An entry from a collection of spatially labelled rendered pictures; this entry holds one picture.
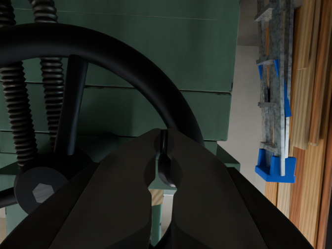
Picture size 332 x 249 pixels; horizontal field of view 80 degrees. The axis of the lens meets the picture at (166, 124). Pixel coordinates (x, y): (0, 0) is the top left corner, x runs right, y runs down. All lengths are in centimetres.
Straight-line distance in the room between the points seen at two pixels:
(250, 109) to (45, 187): 287
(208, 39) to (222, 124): 15
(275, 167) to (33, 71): 115
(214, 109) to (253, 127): 265
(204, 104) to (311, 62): 138
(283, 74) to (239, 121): 183
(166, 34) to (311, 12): 144
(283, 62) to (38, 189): 113
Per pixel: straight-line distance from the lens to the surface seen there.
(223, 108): 38
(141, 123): 37
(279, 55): 118
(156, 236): 89
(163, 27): 38
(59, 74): 27
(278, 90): 118
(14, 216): 38
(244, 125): 297
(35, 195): 21
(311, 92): 169
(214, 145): 38
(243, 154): 306
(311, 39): 173
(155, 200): 43
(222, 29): 39
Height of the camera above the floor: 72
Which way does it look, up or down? 8 degrees up
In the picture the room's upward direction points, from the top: 177 degrees counter-clockwise
